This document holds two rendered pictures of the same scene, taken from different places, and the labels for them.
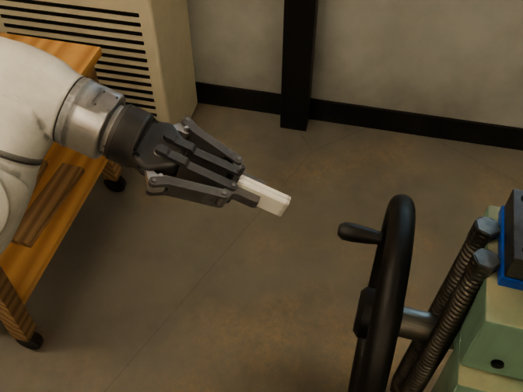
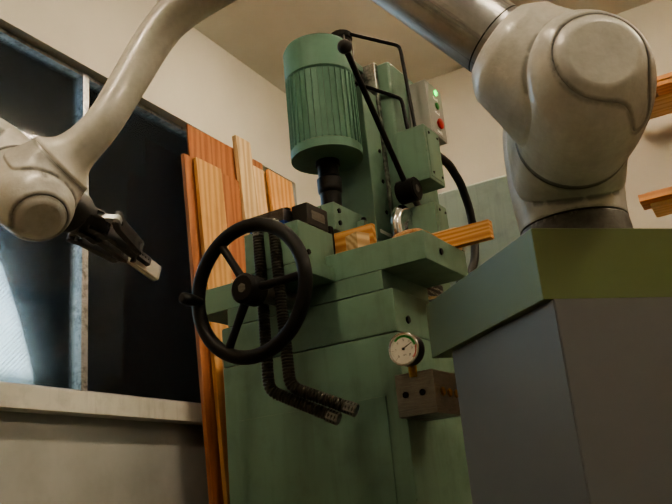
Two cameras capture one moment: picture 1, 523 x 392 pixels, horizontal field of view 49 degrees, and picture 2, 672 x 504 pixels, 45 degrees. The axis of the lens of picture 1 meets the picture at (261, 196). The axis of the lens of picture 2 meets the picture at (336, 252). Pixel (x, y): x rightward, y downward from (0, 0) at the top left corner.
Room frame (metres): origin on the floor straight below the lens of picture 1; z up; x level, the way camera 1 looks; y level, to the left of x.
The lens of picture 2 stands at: (-0.22, 1.27, 0.39)
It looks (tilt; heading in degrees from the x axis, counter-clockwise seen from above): 18 degrees up; 285
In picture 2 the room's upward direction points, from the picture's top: 5 degrees counter-clockwise
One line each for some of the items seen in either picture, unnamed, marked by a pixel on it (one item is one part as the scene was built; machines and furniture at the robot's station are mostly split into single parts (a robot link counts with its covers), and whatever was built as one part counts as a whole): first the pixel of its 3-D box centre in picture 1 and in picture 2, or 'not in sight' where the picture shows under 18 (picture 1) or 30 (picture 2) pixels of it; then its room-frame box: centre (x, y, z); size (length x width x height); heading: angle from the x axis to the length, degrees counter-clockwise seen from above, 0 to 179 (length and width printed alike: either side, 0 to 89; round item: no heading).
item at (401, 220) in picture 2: not in sight; (405, 229); (0.09, -0.56, 1.02); 0.12 x 0.03 x 0.12; 74
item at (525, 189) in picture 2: not in sight; (560, 154); (-0.27, 0.12, 0.86); 0.18 x 0.16 x 0.22; 100
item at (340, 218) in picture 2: not in sight; (338, 228); (0.24, -0.48, 1.03); 0.14 x 0.07 x 0.09; 74
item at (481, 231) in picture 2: not in sight; (363, 263); (0.18, -0.44, 0.92); 0.62 x 0.02 x 0.04; 164
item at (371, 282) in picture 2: not in sight; (327, 307); (0.26, -0.41, 0.82); 0.40 x 0.21 x 0.04; 164
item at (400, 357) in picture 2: not in sight; (408, 354); (0.05, -0.19, 0.65); 0.06 x 0.04 x 0.08; 164
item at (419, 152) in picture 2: not in sight; (421, 159); (0.04, -0.63, 1.23); 0.09 x 0.08 x 0.15; 74
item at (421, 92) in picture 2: not in sight; (426, 114); (0.03, -0.73, 1.40); 0.10 x 0.06 x 0.16; 74
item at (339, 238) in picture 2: not in sight; (334, 251); (0.23, -0.39, 0.94); 0.21 x 0.01 x 0.08; 164
